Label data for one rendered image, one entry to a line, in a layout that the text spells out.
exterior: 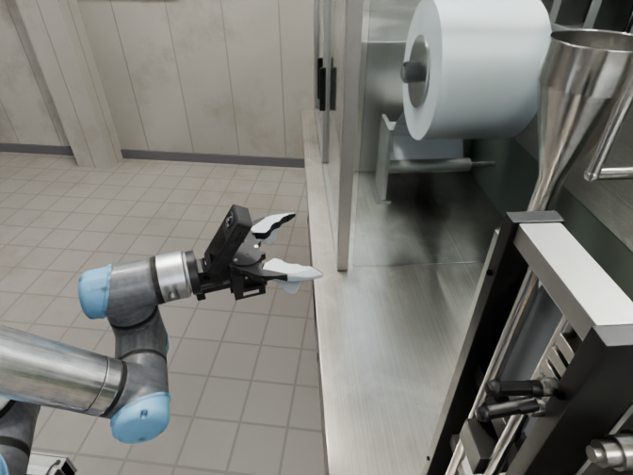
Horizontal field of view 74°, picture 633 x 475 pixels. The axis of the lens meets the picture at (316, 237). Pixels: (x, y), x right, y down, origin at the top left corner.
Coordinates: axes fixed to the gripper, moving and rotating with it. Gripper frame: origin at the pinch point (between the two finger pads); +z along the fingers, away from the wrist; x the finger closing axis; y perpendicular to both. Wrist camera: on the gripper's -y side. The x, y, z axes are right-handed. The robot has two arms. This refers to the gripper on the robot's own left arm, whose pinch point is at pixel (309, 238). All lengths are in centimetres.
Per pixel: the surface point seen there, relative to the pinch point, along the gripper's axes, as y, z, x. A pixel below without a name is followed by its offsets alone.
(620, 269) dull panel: 13, 63, 14
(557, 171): -10.9, 40.0, 7.0
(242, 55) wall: 72, 39, -264
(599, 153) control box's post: -23.2, 29.7, 18.0
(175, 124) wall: 131, -17, -283
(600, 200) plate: 6, 66, 1
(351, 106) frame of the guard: -8.2, 17.9, -26.9
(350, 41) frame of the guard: -20.6, 17.1, -28.8
